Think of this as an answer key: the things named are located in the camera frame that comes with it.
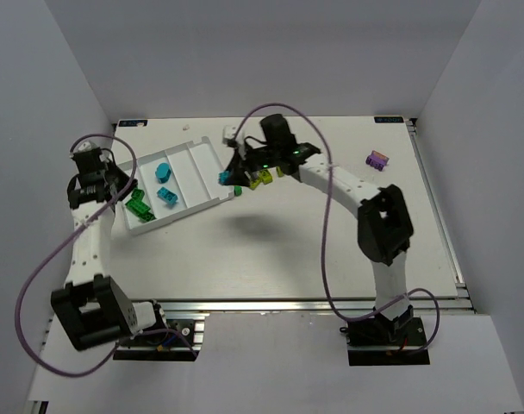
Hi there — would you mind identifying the purple lego brick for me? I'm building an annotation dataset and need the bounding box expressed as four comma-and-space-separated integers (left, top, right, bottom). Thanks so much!
365, 150, 390, 172

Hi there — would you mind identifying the blue rounded lego brick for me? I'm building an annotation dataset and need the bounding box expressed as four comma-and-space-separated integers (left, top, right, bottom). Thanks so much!
155, 163, 172, 183

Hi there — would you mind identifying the blue label sticker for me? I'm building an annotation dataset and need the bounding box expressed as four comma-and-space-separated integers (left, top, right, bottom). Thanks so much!
373, 116, 404, 123
118, 119, 148, 128

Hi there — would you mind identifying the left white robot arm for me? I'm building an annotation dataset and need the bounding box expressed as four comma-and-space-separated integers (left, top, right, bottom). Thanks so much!
51, 141, 163, 351

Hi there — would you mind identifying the green wedge lego brick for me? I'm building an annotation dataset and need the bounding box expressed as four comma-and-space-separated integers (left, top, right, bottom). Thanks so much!
131, 188, 145, 201

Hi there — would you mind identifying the white divided plastic tray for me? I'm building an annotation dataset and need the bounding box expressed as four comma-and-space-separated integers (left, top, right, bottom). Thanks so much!
119, 136, 234, 235

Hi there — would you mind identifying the blue label sticker right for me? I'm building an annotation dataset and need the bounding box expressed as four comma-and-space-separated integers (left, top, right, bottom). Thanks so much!
373, 116, 404, 123

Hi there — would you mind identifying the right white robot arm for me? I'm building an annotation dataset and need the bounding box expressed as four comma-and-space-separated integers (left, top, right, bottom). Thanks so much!
219, 114, 414, 340

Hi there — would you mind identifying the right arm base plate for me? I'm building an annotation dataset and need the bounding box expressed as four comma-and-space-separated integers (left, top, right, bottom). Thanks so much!
340, 317, 430, 367

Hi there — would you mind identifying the green long lego brick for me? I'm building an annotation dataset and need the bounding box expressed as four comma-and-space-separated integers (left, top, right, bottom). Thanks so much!
125, 198, 156, 223

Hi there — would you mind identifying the teal square lego brick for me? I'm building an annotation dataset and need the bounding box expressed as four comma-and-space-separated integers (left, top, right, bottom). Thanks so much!
218, 171, 230, 185

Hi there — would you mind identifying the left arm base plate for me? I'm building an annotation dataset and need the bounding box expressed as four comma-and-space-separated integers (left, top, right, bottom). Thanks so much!
113, 317, 204, 362

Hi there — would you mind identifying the purple cable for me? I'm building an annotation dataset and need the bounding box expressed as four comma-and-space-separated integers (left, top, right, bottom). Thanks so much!
234, 103, 440, 355
18, 133, 198, 379

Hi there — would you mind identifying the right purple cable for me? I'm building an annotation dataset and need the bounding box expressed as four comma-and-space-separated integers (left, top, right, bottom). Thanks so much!
234, 103, 440, 355

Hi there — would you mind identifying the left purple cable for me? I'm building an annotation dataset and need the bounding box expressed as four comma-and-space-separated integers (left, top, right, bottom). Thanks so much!
18, 133, 198, 379

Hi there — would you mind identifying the blue label sticker left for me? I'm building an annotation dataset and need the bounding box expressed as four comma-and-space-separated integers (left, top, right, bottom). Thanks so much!
118, 119, 148, 128

